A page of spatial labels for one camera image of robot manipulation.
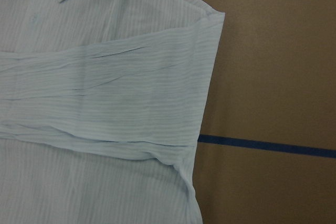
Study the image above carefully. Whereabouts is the light blue striped shirt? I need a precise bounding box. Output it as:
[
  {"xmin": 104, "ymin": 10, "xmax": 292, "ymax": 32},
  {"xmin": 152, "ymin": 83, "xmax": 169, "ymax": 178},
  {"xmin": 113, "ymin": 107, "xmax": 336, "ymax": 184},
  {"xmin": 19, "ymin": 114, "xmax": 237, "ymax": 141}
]
[{"xmin": 1, "ymin": 0, "xmax": 225, "ymax": 223}]

